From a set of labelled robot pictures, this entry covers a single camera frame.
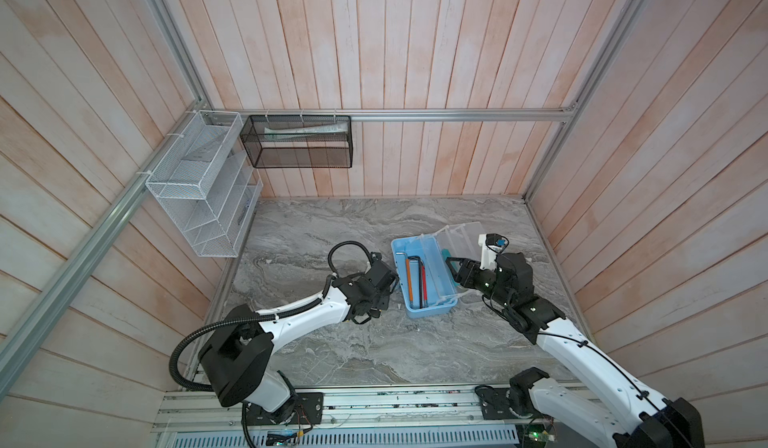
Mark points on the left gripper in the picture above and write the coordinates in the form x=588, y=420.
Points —
x=384, y=300

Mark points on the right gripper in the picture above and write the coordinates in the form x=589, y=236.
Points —
x=468, y=267

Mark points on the blue plastic tool box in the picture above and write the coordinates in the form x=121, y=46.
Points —
x=462, y=242

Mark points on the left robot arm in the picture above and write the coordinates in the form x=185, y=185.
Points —
x=235, y=358

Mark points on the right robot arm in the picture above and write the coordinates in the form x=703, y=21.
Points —
x=629, y=413

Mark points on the black mesh basket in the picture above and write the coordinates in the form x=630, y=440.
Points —
x=298, y=141

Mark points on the aluminium mounting rail base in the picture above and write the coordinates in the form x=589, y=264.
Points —
x=385, y=416

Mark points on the horizontal aluminium wall rail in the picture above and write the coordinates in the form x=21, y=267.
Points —
x=426, y=115

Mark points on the white wire mesh shelf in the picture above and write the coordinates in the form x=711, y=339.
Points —
x=205, y=186

